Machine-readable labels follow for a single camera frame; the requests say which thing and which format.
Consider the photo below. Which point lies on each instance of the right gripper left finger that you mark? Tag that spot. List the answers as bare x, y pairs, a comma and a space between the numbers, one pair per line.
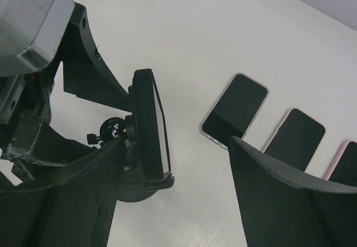
70, 206

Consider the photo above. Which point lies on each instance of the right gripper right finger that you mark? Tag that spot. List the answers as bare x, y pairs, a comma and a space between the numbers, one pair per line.
283, 206

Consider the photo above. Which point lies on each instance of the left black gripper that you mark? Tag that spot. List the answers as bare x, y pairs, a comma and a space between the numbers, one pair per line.
44, 157

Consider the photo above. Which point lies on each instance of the black round base clamp stand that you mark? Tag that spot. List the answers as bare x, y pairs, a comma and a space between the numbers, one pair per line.
131, 184

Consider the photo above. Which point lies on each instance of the phone with cream case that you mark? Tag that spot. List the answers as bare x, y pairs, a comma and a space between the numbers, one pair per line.
296, 139

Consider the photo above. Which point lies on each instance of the phone with pink case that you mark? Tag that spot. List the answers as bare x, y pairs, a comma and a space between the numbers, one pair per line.
342, 169

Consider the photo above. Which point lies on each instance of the phone with clear blue case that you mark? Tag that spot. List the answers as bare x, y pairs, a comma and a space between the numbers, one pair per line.
234, 110

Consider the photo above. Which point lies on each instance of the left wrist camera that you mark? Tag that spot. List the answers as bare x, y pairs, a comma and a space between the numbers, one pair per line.
31, 33

